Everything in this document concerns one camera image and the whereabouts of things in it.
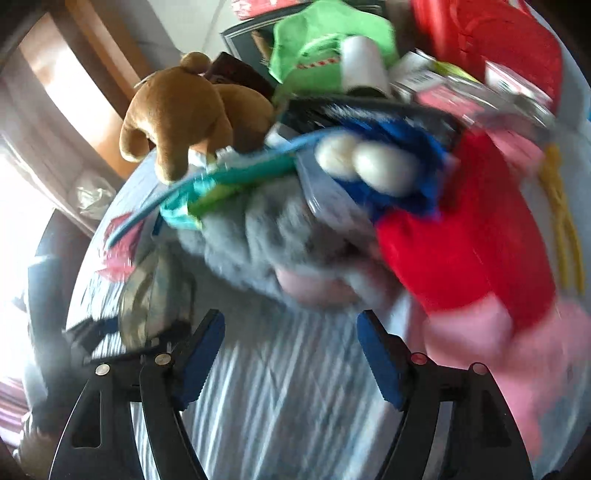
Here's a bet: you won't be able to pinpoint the teal green packet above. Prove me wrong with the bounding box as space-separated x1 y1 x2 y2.
159 152 296 232

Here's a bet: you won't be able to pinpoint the wooden door frame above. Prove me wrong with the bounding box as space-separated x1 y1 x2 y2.
18 9 155 181

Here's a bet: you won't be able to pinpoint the pink plush cloth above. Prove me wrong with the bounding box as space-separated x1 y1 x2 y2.
406 295 591 457

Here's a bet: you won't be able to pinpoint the green plush cloth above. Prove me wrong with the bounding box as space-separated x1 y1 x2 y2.
268 0 400 86

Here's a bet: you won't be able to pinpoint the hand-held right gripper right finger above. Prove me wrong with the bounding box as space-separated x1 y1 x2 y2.
356 309 539 480

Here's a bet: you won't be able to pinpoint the dark brown pouch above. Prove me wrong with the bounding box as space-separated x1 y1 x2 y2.
203 52 274 99

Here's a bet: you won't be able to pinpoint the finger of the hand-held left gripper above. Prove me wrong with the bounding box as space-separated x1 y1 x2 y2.
67 316 139 365

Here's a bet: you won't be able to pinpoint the white roll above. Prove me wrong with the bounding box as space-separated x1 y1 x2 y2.
339 36 391 95

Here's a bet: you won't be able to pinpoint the blue plush toy white eyes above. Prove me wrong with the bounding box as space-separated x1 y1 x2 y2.
314 115 458 220

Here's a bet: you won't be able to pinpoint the yellow duck snowball clamp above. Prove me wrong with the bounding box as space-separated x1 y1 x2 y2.
538 143 583 291

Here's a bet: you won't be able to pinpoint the grey translucent packet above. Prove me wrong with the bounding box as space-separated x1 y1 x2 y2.
119 253 195 348

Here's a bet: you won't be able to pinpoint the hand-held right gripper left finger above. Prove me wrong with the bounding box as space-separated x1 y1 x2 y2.
48 309 227 480

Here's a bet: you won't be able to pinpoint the clear plastic bag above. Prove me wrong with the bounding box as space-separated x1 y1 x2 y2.
76 173 118 217

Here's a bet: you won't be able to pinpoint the red plastic carry case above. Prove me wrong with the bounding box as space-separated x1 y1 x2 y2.
411 0 564 112

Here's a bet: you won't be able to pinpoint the red plush toy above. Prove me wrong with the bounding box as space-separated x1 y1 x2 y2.
376 131 557 333

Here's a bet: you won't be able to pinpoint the grey plush toy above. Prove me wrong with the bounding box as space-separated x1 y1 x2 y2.
178 175 402 305

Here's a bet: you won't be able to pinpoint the black box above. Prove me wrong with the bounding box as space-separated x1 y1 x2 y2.
219 18 278 61

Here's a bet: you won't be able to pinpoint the brown teddy bear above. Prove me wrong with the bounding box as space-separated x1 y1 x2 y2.
119 52 278 183

